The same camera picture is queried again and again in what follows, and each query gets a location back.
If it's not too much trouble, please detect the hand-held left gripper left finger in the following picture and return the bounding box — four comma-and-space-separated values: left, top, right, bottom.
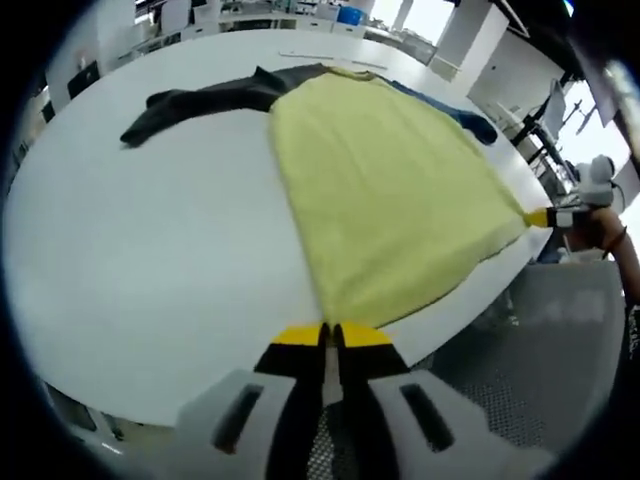
172, 322, 331, 480

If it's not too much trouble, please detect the yellow garment with dark sleeves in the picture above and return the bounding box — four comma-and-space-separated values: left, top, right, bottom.
119, 62, 532, 329

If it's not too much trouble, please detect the grey monitor screen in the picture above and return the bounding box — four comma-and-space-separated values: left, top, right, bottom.
542, 78, 576, 135

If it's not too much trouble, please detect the blue crate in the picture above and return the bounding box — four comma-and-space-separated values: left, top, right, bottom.
335, 4, 370, 25

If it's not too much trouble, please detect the black box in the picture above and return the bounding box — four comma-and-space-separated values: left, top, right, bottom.
67, 60, 101, 100

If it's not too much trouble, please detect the plain white square pillar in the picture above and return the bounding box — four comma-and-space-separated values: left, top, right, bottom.
432, 4, 511, 84

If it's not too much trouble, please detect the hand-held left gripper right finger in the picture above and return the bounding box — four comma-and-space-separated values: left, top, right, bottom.
332, 322, 551, 480

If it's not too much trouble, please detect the person's right hand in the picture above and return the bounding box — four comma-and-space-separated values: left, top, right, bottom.
574, 205, 626, 250

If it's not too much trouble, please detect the white lab counter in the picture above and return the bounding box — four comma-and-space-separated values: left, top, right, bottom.
214, 7, 369, 39

